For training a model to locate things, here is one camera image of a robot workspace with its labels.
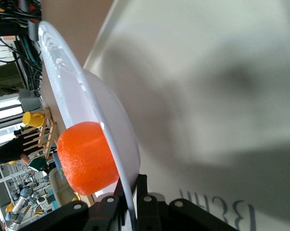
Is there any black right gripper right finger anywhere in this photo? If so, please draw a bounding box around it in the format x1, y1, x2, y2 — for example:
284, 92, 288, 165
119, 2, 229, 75
134, 173, 163, 231

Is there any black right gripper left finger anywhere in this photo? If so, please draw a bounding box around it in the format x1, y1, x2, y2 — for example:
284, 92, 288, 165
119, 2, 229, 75
83, 180, 127, 231

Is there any orange fruit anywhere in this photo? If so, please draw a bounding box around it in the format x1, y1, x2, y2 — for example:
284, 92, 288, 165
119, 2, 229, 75
57, 121, 120, 196

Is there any lavender round plate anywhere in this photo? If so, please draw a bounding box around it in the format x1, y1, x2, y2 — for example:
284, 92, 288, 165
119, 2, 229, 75
38, 20, 141, 231

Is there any wooden dish rack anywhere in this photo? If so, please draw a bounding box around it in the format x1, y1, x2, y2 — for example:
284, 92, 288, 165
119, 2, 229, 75
22, 107, 58, 161

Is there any person in black shirt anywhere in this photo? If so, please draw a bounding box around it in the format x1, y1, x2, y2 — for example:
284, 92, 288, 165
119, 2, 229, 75
0, 133, 41, 174

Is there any yellow mug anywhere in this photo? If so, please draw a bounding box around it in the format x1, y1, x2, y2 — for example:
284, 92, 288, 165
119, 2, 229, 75
22, 111, 45, 128

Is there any cream bear print tray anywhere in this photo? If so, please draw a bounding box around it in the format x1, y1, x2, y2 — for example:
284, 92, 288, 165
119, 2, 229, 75
83, 0, 290, 231

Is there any black cable bundle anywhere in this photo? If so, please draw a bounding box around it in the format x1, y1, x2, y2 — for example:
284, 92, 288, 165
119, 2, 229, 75
0, 0, 43, 92

